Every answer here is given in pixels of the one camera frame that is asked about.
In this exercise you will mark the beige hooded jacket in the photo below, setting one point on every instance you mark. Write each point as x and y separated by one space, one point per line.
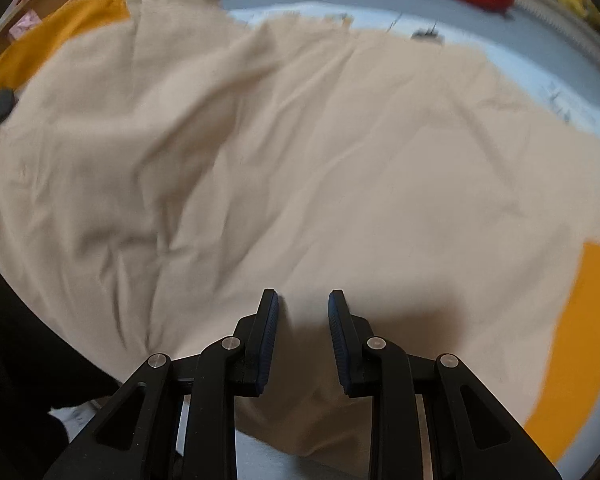
305 170

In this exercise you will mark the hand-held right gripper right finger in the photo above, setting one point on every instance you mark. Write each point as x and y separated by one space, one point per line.
341 345

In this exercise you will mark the small pink packet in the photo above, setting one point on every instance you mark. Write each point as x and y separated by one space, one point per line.
24 25

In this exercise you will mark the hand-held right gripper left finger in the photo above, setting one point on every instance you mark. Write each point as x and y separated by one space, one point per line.
266 340

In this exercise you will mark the person's dark clothing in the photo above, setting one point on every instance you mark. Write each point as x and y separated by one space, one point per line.
25 360

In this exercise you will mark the ribbed grey mattress edge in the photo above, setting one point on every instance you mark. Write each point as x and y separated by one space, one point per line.
555 20

